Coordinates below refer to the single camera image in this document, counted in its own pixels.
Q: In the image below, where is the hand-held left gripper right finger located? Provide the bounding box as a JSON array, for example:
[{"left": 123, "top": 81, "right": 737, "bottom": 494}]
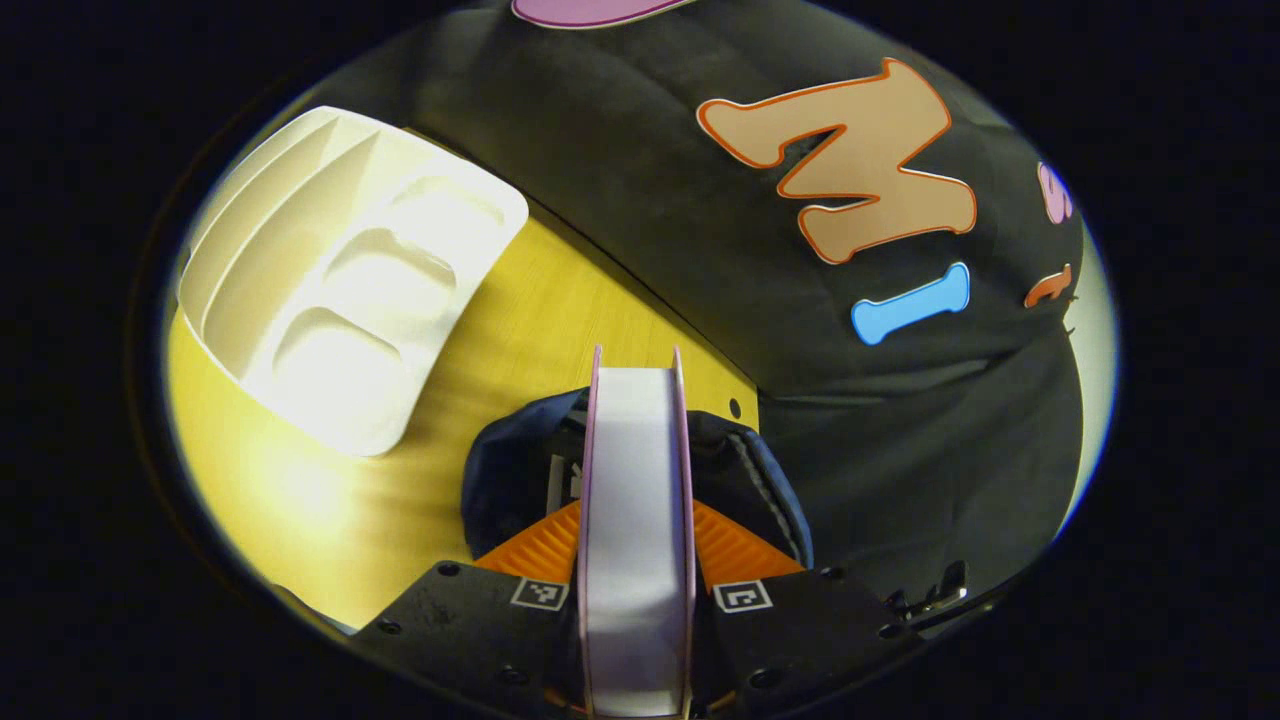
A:
[{"left": 692, "top": 498, "right": 926, "bottom": 717}]

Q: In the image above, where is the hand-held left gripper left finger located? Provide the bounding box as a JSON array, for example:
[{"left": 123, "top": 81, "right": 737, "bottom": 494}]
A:
[{"left": 350, "top": 498, "right": 586, "bottom": 719}]

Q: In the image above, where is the blue schoolbag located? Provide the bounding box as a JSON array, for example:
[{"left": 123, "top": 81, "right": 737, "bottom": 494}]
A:
[{"left": 460, "top": 388, "right": 816, "bottom": 576}]

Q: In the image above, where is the pink cover book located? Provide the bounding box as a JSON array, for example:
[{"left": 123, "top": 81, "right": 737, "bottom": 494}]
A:
[{"left": 578, "top": 345, "right": 698, "bottom": 720}]

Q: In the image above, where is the white bookshelf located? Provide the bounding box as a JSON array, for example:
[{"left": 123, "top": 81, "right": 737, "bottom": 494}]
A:
[{"left": 178, "top": 105, "right": 531, "bottom": 458}]

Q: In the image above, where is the black backdrop cloth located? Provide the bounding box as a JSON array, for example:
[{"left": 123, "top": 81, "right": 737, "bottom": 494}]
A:
[{"left": 290, "top": 0, "right": 1091, "bottom": 611}]

